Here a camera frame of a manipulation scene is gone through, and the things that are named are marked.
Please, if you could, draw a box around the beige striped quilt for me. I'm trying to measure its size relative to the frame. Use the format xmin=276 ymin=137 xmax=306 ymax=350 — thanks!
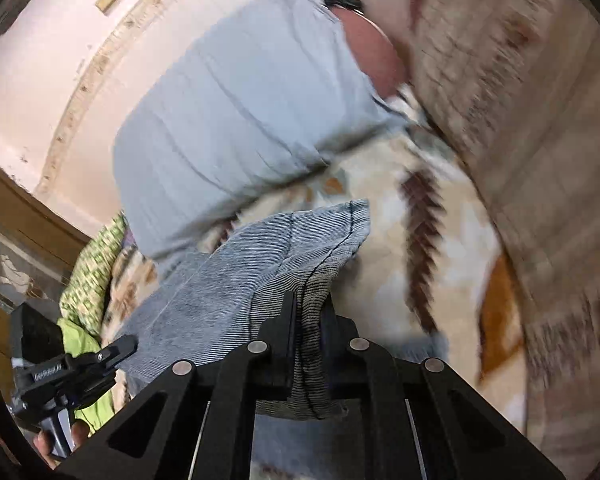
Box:
xmin=413 ymin=0 xmax=600 ymax=479

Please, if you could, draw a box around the lime green cloth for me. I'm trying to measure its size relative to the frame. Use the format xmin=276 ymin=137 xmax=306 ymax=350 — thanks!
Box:
xmin=57 ymin=316 xmax=119 ymax=434

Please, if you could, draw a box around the cream leaf pattern blanket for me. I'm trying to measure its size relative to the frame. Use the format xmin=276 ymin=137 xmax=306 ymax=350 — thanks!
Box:
xmin=114 ymin=112 xmax=527 ymax=428

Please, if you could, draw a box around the blue denim pant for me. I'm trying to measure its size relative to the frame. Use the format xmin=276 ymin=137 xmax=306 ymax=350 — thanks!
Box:
xmin=114 ymin=198 xmax=451 ymax=480

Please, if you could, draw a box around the wooden cabinet with glass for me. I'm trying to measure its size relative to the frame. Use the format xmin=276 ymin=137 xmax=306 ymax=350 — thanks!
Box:
xmin=0 ymin=159 xmax=92 ymax=461

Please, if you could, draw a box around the green patterned cloth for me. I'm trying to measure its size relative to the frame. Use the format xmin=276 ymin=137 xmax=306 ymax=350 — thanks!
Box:
xmin=59 ymin=211 xmax=126 ymax=339

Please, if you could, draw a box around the maroon pillow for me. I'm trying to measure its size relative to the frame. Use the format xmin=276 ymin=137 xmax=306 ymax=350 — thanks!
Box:
xmin=330 ymin=6 xmax=410 ymax=99

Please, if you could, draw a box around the person's left hand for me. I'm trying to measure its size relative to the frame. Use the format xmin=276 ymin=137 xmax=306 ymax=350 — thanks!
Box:
xmin=33 ymin=419 xmax=90 ymax=469

